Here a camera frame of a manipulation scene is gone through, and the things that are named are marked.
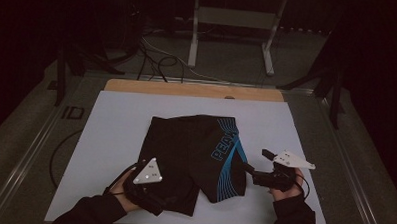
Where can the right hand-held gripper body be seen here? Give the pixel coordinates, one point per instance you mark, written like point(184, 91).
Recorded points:
point(281, 175)

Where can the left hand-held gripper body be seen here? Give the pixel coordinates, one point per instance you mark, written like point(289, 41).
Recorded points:
point(147, 173)

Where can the black shorts with blue stripes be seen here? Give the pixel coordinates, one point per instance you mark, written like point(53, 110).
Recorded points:
point(191, 151)

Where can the person's right hand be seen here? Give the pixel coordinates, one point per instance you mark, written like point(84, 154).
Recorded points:
point(288, 192)

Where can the person's left hand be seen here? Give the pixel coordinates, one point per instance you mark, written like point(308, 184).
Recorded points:
point(125, 197)

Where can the black tripod stand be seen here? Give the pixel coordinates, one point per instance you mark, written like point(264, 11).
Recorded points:
point(327, 86)
point(74, 64)

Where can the wooden table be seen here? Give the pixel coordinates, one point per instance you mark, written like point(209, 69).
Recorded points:
point(194, 90)

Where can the grey metal stand frame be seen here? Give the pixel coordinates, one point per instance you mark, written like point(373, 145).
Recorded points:
point(234, 18)

